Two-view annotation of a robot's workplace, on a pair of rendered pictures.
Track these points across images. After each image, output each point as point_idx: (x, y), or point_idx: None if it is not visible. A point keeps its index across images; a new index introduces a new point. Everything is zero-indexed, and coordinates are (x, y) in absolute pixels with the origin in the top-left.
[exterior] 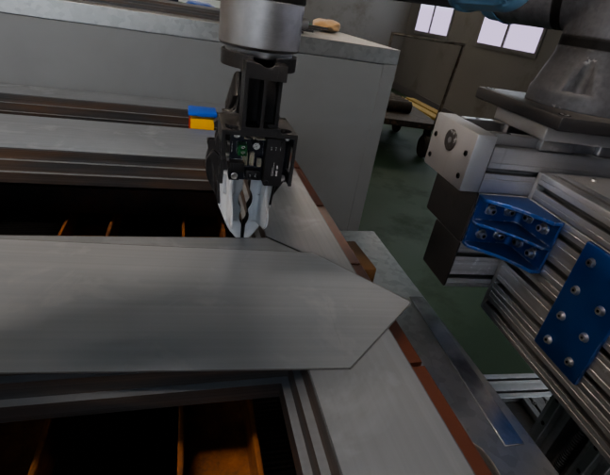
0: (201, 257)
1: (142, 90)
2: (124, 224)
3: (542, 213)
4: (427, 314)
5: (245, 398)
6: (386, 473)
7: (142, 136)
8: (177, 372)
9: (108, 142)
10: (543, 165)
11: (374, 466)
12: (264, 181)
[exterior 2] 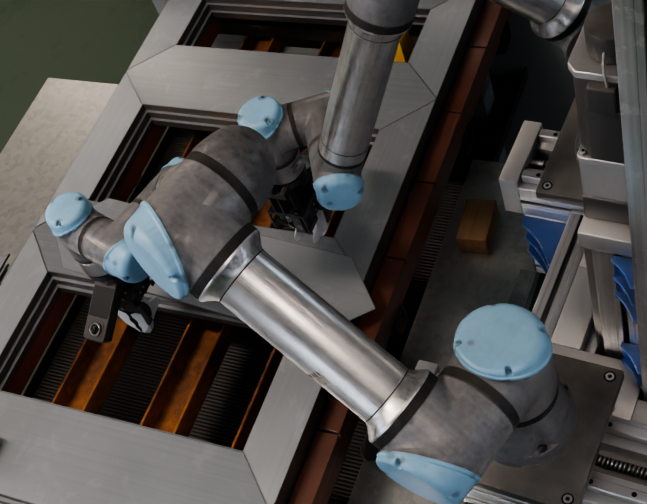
0: (287, 251)
1: None
2: None
3: (553, 250)
4: (519, 291)
5: None
6: (288, 381)
7: (320, 83)
8: None
9: (289, 99)
10: (573, 205)
11: (287, 377)
12: (297, 230)
